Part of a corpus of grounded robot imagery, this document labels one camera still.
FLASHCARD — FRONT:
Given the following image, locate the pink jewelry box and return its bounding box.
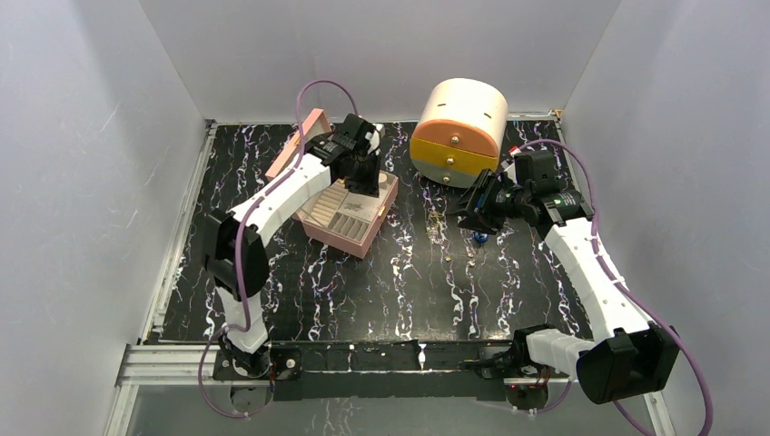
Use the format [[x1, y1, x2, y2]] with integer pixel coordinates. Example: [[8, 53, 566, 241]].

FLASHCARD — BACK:
[[265, 108, 400, 261]]

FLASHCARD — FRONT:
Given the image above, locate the purple cable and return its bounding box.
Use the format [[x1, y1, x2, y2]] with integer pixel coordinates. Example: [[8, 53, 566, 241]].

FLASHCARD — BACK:
[[511, 138, 716, 436], [197, 79, 362, 420]]

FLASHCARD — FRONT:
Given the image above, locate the blue stapler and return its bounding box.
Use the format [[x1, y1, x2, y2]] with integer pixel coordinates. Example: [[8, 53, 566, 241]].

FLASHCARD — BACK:
[[473, 231, 489, 244]]

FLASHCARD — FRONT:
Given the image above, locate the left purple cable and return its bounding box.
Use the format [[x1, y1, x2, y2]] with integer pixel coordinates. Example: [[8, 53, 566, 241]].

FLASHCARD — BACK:
[[197, 79, 362, 420]]

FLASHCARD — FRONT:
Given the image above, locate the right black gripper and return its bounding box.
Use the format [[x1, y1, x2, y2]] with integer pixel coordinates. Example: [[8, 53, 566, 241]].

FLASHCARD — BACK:
[[444, 168, 529, 235]]

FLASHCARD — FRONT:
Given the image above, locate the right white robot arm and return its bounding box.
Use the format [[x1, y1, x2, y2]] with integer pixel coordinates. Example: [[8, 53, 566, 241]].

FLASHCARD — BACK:
[[448, 151, 679, 404]]

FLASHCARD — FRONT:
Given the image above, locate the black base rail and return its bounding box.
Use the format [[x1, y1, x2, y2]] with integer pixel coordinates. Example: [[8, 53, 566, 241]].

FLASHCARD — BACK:
[[271, 340, 568, 406]]

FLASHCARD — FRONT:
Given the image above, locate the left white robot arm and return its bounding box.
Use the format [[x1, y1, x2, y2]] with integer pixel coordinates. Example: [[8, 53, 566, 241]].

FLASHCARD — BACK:
[[202, 114, 382, 378]]

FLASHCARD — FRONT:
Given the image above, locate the round three-drawer organizer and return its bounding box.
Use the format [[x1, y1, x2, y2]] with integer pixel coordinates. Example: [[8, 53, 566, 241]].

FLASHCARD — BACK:
[[410, 78, 508, 189]]

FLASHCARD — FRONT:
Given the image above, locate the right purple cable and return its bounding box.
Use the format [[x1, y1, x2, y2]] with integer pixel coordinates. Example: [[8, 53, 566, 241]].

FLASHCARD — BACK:
[[511, 138, 716, 436]]

